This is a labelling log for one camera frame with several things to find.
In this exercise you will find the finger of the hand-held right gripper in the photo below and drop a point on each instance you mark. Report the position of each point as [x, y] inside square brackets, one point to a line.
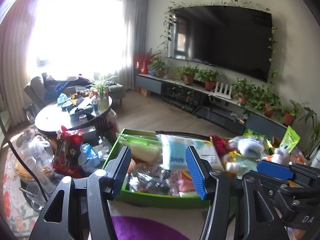
[275, 168]
[287, 195]

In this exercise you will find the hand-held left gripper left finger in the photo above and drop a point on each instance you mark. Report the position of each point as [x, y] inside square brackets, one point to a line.
[122, 172]

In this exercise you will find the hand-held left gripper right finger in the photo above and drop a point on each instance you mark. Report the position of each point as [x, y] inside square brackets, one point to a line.
[196, 173]

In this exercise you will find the white pastel tissue pack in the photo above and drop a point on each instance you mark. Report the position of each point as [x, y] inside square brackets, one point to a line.
[175, 152]

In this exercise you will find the green storage box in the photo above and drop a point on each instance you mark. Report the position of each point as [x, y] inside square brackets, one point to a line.
[150, 201]

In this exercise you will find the orange round pad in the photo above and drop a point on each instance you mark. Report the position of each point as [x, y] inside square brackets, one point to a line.
[132, 165]

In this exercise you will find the white gloves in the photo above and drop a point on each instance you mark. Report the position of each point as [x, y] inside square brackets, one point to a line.
[280, 155]

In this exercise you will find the crinkled clear plastic packet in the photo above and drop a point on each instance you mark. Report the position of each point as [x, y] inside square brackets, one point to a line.
[150, 180]

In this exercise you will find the pale green flat pouch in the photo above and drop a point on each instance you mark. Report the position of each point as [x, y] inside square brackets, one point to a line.
[246, 163]

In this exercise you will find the green packaged cloth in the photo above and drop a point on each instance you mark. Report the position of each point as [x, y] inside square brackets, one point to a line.
[142, 145]

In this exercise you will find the bright green standing pouch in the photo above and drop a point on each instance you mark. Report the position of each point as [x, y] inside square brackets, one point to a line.
[291, 137]

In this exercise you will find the white plush toy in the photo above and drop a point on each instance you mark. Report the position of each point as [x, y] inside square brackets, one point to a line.
[247, 145]

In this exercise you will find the red fluffy item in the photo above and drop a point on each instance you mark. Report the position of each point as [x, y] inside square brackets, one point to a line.
[220, 145]

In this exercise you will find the blue plastic bag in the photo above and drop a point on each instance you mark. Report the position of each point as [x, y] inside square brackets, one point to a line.
[88, 155]

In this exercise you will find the red patterned gift bag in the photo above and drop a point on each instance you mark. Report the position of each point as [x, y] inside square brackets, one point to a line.
[67, 155]

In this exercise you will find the purple grey patterned blanket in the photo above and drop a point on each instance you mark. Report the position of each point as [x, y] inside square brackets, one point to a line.
[147, 230]

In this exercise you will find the row of potted plants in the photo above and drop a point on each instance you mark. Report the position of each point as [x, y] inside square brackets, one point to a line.
[270, 102]

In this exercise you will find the small round tin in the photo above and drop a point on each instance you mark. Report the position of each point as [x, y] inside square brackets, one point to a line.
[82, 118]

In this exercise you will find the dark tray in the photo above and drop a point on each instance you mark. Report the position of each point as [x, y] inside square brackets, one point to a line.
[80, 113]

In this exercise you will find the small blue bottle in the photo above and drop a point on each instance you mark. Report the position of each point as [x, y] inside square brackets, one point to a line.
[95, 105]

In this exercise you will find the spider plant in glass vase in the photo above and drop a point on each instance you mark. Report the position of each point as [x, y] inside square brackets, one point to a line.
[101, 100]

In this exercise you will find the grey ottoman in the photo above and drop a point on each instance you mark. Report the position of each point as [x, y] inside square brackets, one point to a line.
[117, 90]

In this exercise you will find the orange cardboard box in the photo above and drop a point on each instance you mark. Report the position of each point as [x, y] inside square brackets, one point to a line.
[145, 92]

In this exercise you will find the white router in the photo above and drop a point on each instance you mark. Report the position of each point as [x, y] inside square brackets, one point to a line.
[222, 93]

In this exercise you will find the dark oval coffee table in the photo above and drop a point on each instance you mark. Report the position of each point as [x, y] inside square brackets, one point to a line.
[50, 122]

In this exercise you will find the clear plastic bag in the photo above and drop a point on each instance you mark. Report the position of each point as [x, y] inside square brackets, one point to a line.
[37, 145]

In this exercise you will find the grey television cabinet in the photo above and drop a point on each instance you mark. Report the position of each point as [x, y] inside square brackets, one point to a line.
[150, 85]

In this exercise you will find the pile of dark clothes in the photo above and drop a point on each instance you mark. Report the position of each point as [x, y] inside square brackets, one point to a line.
[62, 82]

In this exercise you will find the red flower arrangement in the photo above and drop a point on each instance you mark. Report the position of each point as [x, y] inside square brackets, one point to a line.
[142, 58]

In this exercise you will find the grey armchair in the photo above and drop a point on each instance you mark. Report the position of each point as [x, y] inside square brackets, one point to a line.
[35, 87]

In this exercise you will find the grey curtain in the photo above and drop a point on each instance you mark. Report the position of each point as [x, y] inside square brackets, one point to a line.
[136, 42]

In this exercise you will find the green hanging vine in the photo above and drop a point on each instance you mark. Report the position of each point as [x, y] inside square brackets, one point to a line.
[165, 33]

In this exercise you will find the bright window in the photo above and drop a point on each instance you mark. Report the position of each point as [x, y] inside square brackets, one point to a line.
[75, 35]

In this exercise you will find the beige curtain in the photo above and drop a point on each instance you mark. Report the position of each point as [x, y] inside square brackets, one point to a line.
[15, 67]

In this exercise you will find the black wall television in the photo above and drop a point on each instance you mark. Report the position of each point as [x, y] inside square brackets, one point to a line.
[225, 40]

